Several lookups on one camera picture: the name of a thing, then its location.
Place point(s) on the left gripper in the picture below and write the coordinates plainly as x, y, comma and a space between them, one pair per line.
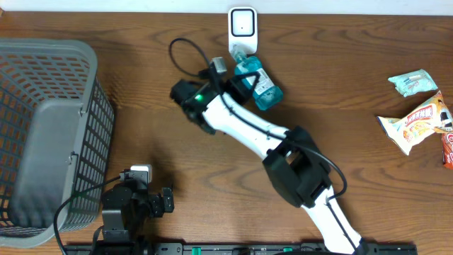
156, 205

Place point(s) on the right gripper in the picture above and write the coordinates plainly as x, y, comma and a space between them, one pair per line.
242, 93

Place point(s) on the blue mouthwash bottle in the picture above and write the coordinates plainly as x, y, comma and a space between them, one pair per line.
266, 93

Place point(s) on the yellow snack bag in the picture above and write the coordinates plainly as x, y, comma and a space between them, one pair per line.
432, 116

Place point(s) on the teal wet wipes pack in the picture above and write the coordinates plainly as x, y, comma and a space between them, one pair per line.
412, 83

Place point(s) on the brown Top chocolate bar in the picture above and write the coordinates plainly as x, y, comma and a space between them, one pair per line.
447, 147

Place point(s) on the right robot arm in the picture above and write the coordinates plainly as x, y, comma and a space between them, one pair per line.
297, 170

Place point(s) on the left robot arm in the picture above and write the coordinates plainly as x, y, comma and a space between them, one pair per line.
126, 207

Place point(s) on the white barcode scanner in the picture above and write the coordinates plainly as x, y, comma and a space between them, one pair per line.
243, 29

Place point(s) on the grey plastic shopping basket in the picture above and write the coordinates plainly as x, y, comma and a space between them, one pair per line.
56, 127

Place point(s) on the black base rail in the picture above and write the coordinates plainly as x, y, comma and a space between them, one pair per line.
230, 249

